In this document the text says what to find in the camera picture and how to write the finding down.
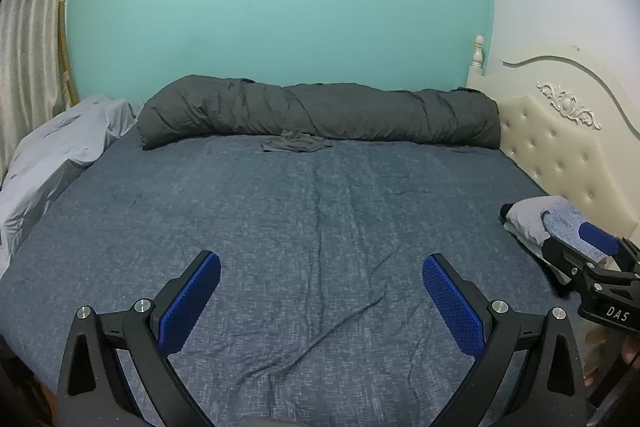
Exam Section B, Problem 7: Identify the rolled dark grey duvet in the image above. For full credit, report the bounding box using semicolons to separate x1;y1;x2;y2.
137;75;502;151

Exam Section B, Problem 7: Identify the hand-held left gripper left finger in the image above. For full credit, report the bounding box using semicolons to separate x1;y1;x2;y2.
56;250;222;427

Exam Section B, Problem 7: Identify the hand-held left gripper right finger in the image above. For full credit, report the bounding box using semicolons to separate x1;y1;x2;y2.
421;253;587;427

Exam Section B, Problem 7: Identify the wooden frame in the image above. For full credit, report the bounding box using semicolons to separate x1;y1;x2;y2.
57;0;81;105

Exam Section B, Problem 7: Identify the grey underwear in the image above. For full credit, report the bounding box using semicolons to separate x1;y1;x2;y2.
262;130;334;154

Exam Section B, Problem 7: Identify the bed with blue sheet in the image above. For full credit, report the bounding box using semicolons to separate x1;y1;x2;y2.
0;127;621;427

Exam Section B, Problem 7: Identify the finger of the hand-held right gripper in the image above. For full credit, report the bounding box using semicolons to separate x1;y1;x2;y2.
539;234;610;298
576;221;640;264

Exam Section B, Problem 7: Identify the pale striped curtain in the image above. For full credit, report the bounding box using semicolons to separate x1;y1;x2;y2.
0;0;91;178

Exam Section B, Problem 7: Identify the blue plaid garment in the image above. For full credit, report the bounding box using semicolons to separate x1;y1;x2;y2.
542;202;608;260

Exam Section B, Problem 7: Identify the light grey blanket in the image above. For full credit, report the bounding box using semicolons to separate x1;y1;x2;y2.
0;95;137;278

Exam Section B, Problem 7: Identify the cream tufted headboard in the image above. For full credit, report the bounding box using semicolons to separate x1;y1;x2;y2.
466;35;640;258

